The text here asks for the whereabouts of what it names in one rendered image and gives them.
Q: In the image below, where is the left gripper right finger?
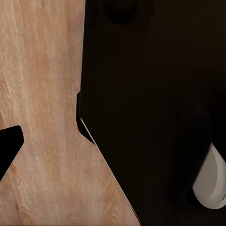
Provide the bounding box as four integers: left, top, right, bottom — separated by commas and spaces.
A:
211, 125, 226, 162

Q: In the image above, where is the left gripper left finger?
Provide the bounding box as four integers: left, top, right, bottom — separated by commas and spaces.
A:
0, 125, 24, 181

